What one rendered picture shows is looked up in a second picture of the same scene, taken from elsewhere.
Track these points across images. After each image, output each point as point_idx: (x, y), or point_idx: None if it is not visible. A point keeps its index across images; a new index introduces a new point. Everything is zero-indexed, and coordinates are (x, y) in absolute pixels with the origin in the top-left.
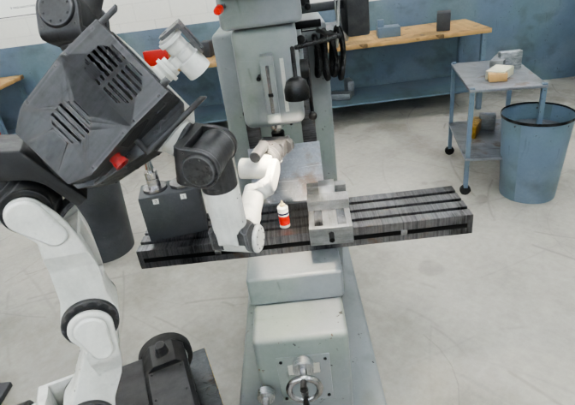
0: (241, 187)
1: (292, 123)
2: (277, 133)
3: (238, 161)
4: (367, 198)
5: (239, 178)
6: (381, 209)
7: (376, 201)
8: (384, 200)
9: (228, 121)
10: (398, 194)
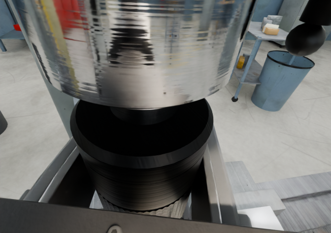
0: (68, 132)
1: (325, 37)
2: (150, 143)
3: (56, 99)
4: (276, 190)
5: (62, 121)
6: (314, 228)
7: (291, 198)
8: (302, 196)
9: (19, 22)
10: (317, 183)
